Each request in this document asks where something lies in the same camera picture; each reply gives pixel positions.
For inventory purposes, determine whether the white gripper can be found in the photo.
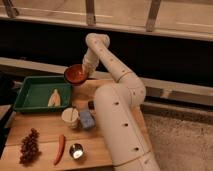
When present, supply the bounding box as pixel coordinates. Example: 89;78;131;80
82;54;99;75

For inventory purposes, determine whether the red bowl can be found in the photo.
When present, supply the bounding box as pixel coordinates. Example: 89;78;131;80
64;64;88;86

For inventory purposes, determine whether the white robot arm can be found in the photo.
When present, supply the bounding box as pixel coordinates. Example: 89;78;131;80
83;33;161;171

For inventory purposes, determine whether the green plastic tray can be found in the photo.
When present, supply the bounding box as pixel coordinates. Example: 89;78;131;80
14;76;72;113

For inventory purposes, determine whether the pale corn cob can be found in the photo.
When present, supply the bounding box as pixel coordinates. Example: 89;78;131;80
48;89;61;106

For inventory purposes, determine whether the white cup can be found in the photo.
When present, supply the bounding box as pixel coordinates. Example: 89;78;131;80
61;107;79;129

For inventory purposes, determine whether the small metal cup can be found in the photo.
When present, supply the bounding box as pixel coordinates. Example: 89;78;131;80
69;143;84;160

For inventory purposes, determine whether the red chili pepper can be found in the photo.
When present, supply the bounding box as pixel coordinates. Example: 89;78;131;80
53;134;66;165

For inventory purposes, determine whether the red grape bunch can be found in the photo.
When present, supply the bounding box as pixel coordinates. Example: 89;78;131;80
19;128;40;165

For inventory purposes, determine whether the grey carpet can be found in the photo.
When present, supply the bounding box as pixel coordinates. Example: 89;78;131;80
144;114;213;171

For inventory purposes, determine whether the metal window frame rail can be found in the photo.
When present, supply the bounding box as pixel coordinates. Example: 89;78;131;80
0;0;213;41

